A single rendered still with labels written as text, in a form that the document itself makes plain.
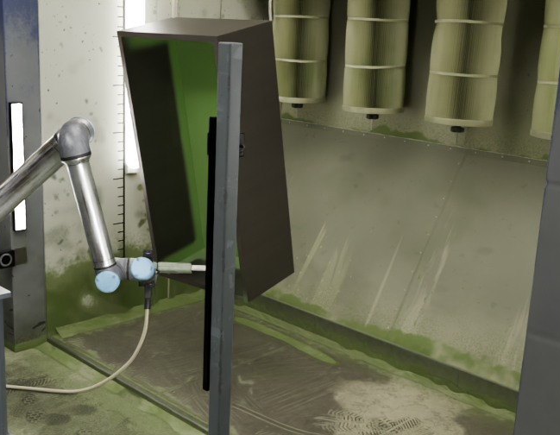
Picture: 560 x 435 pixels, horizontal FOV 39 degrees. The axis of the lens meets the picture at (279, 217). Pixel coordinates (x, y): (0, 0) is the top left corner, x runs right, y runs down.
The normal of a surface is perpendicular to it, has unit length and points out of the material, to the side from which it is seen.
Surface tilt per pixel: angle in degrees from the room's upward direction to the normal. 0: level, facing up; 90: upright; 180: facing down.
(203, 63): 102
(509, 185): 57
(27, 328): 90
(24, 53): 90
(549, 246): 90
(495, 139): 90
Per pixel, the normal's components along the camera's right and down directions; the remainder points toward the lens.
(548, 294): -0.70, 0.14
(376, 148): -0.56, -0.41
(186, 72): -0.62, 0.35
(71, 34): 0.72, 0.20
